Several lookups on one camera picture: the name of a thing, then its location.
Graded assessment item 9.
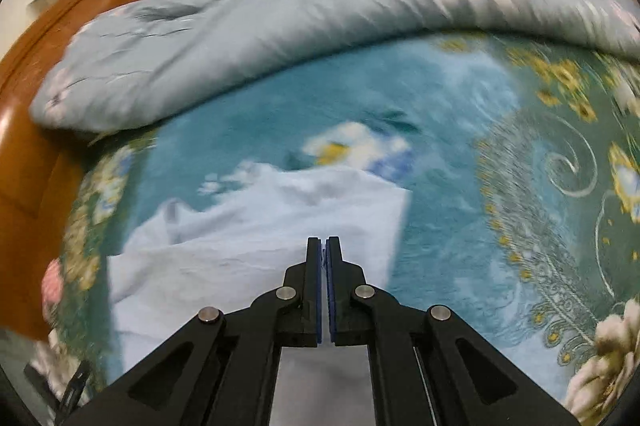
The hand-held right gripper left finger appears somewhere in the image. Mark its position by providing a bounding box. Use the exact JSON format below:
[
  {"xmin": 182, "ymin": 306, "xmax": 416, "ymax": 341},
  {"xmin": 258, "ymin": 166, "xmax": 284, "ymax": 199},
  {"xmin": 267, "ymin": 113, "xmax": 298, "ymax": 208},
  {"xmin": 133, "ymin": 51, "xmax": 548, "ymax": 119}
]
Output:
[{"xmin": 65, "ymin": 236, "xmax": 322, "ymax": 426}]

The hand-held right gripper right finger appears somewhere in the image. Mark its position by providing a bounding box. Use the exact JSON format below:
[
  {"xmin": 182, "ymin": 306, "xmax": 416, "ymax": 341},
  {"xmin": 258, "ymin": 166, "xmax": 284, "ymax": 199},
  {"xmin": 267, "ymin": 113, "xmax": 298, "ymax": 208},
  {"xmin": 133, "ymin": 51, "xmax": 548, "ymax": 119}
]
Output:
[{"xmin": 325, "ymin": 236, "xmax": 586, "ymax": 426}]

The light blue garment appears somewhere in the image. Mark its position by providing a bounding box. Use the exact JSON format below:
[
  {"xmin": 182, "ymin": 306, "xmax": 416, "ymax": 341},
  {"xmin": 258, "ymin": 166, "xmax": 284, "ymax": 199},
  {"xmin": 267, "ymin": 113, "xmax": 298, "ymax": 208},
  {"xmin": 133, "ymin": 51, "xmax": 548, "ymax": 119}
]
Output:
[{"xmin": 107, "ymin": 161, "xmax": 413, "ymax": 426}]

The teal floral blanket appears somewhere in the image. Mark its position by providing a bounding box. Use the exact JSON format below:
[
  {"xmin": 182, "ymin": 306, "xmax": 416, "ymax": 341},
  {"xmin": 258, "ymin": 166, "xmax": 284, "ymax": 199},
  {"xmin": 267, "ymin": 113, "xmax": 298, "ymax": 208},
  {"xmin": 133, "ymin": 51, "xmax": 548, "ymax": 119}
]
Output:
[{"xmin": 50, "ymin": 31, "xmax": 640, "ymax": 426}]

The pink chevron cloth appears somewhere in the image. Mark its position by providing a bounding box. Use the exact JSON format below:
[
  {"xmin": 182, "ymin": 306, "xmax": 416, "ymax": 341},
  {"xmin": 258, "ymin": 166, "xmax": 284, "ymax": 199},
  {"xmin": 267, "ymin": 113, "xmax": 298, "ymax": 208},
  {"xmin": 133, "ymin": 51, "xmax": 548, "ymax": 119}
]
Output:
[{"xmin": 41, "ymin": 257, "xmax": 67, "ymax": 323}]

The blue floral quilt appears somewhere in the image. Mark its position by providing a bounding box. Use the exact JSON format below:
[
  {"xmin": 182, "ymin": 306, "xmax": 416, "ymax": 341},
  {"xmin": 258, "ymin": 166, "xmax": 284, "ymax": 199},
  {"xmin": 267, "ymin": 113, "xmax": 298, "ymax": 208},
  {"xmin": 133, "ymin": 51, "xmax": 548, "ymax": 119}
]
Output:
[{"xmin": 29, "ymin": 0, "xmax": 640, "ymax": 138}]

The wooden headboard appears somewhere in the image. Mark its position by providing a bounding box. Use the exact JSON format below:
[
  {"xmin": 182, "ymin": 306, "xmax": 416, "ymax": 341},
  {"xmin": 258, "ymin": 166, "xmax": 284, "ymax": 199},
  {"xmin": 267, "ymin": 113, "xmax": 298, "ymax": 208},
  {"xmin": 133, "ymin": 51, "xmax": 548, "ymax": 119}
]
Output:
[{"xmin": 0, "ymin": 0, "xmax": 167, "ymax": 342}]

